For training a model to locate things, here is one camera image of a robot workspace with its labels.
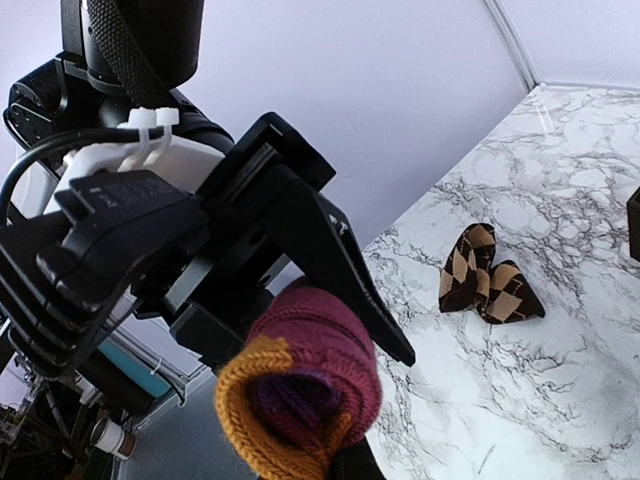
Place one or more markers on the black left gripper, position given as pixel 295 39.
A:
pixel 264 209

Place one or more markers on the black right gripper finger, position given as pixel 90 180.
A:
pixel 356 462

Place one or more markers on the maroon striped sock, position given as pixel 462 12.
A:
pixel 304 387

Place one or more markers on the brown argyle sock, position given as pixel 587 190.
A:
pixel 471 279

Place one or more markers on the black display case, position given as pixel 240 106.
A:
pixel 633 221

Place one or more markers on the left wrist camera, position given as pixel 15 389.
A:
pixel 62 273

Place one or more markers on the left aluminium corner post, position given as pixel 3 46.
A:
pixel 572 43

